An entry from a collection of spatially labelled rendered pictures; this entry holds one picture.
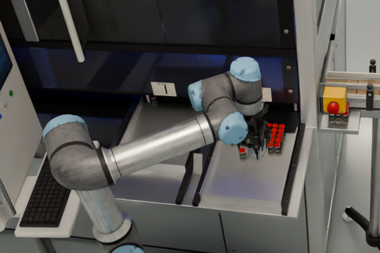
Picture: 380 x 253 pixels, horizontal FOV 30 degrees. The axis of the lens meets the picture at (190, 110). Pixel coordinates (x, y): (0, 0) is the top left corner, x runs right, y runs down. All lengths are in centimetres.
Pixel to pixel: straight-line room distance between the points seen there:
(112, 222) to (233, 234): 107
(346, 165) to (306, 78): 129
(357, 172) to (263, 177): 127
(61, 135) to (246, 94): 49
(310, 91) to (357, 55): 188
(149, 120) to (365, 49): 197
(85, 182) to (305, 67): 91
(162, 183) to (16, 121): 58
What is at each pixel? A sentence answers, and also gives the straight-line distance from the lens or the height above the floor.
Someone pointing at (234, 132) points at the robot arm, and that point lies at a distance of 172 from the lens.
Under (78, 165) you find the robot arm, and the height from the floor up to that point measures 142.
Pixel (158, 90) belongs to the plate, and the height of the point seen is 101.
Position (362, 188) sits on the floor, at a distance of 347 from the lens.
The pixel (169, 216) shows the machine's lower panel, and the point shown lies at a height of 31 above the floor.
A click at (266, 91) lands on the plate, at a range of 239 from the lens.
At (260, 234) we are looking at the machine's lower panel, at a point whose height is 26.
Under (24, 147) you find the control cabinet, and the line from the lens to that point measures 263.
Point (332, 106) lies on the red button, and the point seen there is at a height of 101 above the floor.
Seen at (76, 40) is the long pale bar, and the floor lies 127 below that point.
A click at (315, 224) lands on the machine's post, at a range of 286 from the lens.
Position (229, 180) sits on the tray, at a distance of 232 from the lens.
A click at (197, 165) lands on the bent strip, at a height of 91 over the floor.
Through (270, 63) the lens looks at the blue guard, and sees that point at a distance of 232.
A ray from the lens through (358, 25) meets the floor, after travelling 447.
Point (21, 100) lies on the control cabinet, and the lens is 262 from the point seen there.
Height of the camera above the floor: 257
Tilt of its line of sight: 40 degrees down
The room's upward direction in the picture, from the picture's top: 11 degrees counter-clockwise
